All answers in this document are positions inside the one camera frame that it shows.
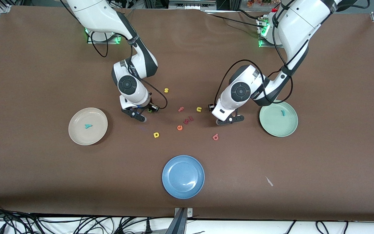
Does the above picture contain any brown table cover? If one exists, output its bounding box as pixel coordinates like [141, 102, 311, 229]
[0, 5, 374, 222]

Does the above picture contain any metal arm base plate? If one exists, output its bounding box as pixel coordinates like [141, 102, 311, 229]
[257, 16, 283, 48]
[86, 31, 123, 44]

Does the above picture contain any green round plate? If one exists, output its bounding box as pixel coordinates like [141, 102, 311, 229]
[259, 100, 299, 137]

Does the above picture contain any black aluminium frame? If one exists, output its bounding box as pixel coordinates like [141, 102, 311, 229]
[143, 0, 239, 10]

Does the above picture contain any black cable on table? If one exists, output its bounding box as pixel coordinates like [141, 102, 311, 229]
[206, 13, 261, 25]
[237, 9, 264, 20]

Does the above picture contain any grey power strip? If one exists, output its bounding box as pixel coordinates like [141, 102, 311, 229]
[168, 0, 217, 9]

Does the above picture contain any beige round plate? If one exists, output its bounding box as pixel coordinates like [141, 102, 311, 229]
[68, 107, 108, 146]

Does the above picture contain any orange leafy decoration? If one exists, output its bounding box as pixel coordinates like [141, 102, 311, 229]
[246, 0, 273, 8]

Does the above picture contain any blue round plate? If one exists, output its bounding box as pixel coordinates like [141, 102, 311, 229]
[162, 155, 205, 200]

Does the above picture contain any silver table edge bracket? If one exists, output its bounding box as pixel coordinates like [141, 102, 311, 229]
[174, 207, 193, 217]

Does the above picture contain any dark aluminium profile beam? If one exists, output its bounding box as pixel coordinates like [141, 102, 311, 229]
[165, 208, 187, 234]

